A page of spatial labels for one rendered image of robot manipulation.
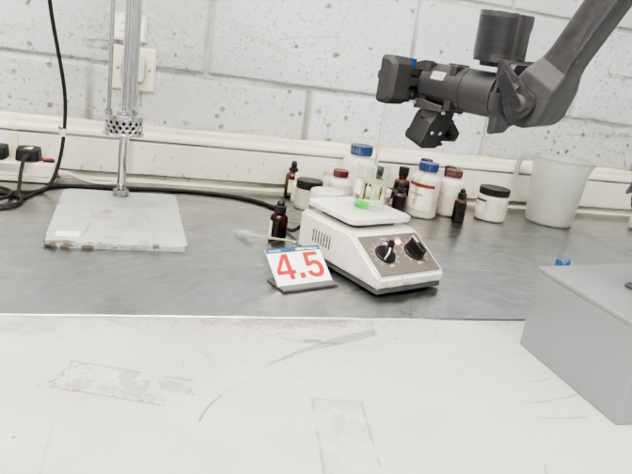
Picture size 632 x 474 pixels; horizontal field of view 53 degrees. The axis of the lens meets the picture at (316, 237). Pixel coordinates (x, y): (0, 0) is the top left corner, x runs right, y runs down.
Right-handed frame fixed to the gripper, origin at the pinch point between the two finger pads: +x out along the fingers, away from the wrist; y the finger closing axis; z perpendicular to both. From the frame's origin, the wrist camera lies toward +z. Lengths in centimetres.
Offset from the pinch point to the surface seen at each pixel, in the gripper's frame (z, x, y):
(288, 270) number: 27.1, -0.6, -17.2
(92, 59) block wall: 7, 64, -15
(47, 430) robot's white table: 29, -16, -57
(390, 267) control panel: 25.2, -9.4, -6.1
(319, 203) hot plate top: 20.2, 5.9, -6.2
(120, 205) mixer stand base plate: 28, 37, -22
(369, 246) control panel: 23.2, -5.7, -7.0
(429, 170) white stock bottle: 18.9, 15.0, 34.7
